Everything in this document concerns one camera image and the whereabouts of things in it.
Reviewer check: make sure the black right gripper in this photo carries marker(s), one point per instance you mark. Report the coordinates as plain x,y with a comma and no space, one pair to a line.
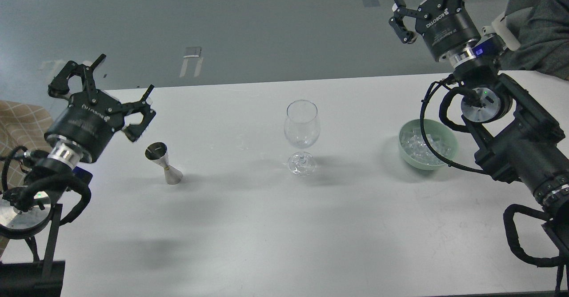
446,26

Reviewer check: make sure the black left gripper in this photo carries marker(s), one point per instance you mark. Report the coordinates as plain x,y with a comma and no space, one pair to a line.
86,123

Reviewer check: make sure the steel cocktail jigger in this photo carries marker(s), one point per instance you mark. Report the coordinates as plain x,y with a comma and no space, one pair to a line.
158,153

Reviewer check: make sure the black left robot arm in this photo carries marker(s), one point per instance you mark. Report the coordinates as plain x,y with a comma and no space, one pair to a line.
44,190

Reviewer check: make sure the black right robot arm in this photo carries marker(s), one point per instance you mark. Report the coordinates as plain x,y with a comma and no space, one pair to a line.
516,137

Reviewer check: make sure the clear ice cubes pile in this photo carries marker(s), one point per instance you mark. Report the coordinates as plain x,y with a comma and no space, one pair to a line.
415,146

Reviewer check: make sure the clear wine glass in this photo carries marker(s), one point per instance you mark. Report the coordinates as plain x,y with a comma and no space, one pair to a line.
302,129

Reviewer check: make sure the beige checked cloth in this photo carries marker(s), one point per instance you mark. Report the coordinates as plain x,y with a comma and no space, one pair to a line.
21,125

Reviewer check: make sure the person in grey sweater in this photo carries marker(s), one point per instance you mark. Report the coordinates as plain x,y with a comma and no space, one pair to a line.
542,28

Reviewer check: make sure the silver floor socket plate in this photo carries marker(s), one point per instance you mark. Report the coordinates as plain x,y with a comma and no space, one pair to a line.
192,52

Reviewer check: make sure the green bowl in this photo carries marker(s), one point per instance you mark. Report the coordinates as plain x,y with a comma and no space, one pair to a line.
428,126

